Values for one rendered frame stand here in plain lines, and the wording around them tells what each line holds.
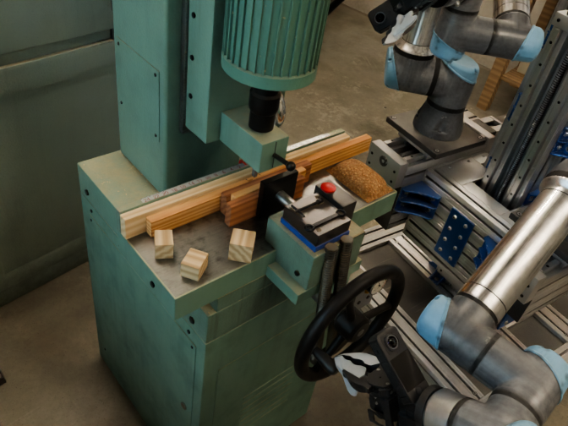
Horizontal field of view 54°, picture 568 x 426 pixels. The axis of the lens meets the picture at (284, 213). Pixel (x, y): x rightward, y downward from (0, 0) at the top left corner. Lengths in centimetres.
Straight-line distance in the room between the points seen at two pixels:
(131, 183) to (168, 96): 29
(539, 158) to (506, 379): 91
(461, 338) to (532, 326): 133
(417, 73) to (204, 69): 73
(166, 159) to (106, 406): 93
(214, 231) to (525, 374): 61
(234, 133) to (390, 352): 53
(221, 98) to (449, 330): 62
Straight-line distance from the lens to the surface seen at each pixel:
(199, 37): 111
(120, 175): 142
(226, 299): 110
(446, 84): 168
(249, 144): 111
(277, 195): 114
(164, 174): 131
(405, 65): 165
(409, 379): 90
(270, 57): 96
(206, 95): 113
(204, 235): 111
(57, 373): 203
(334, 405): 199
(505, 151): 174
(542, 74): 164
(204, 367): 124
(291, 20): 94
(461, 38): 127
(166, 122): 123
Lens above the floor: 166
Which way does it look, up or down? 40 degrees down
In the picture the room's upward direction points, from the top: 11 degrees clockwise
